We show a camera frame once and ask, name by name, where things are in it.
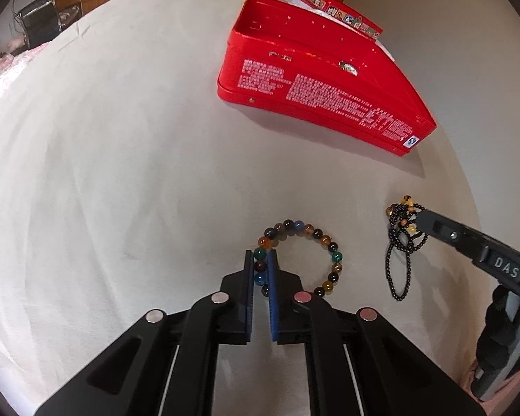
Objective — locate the grey bed sheet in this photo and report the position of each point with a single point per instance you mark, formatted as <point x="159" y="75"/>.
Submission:
<point x="112" y="182"/>

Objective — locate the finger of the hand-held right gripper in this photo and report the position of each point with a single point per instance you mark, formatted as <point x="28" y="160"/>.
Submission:
<point x="459" y="236"/>

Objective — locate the black office chair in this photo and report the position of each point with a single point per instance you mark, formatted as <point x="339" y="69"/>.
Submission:
<point x="37" y="17"/>

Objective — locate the person's right hand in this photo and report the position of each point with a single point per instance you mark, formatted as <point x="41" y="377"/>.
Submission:
<point x="498" y="329"/>

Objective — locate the red cartoon print lid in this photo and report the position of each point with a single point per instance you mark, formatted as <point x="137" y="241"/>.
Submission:
<point x="342" y="13"/>

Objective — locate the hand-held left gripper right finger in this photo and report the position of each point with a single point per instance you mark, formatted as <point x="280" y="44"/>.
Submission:
<point x="274" y="303"/>

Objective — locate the pink floral quilt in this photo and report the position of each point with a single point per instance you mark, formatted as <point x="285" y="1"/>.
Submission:
<point x="8" y="73"/>

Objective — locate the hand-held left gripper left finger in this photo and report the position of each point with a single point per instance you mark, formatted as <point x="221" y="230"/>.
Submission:
<point x="250" y="294"/>

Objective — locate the red tin box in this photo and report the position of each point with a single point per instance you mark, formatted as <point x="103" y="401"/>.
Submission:
<point x="329" y="99"/>

